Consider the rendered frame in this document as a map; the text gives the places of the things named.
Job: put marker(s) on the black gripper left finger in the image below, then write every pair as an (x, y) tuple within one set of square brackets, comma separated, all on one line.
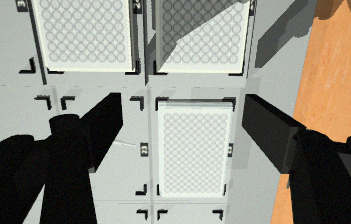
[(60, 163)]

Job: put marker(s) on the white pipette tip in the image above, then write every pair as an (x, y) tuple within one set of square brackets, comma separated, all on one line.
[(120, 142)]

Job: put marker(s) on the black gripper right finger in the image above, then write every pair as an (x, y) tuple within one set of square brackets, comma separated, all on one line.
[(319, 169)]

